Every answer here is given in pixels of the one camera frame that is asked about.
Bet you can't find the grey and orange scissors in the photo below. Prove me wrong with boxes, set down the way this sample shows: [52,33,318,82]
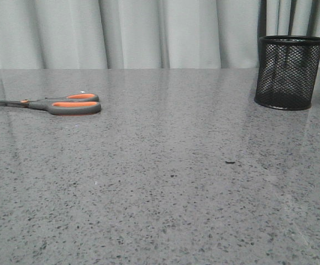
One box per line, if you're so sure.
[0,93,102,115]

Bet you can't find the black mesh pen bucket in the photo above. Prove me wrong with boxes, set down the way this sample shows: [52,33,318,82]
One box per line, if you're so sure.
[254,35,320,110]

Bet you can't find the grey curtain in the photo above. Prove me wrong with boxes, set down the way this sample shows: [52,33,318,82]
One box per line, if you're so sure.
[0,1,320,69]

